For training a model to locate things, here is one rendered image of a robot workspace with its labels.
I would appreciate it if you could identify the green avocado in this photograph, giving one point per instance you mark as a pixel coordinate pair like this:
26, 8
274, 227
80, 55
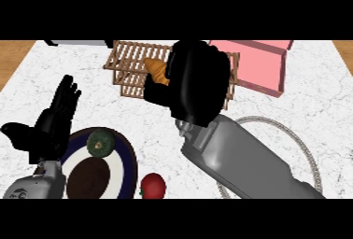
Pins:
101, 143

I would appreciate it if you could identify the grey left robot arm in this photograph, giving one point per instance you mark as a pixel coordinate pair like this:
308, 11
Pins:
39, 183

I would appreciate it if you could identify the round white placemat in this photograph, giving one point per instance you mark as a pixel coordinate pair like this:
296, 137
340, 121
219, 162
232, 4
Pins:
303, 146

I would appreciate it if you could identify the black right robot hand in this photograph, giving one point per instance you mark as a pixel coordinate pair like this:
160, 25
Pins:
197, 81

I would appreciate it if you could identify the red tomato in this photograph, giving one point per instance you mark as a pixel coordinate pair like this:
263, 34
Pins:
153, 186

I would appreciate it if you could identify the grey appliance with black edge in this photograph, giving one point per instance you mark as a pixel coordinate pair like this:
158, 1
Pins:
79, 42

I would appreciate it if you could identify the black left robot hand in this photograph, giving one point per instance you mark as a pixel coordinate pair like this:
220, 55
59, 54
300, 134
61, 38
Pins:
55, 124

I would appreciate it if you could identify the wooden slatted tiered shelf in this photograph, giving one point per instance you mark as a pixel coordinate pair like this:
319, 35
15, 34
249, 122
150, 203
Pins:
133, 68

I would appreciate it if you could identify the white plate with navy rim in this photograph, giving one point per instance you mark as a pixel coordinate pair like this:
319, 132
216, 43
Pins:
104, 165

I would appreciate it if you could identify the pink open box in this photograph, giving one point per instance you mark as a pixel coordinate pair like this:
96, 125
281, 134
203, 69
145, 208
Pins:
259, 65

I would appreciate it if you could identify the golden brown croissant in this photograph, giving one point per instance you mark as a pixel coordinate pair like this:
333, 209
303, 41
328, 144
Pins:
157, 71

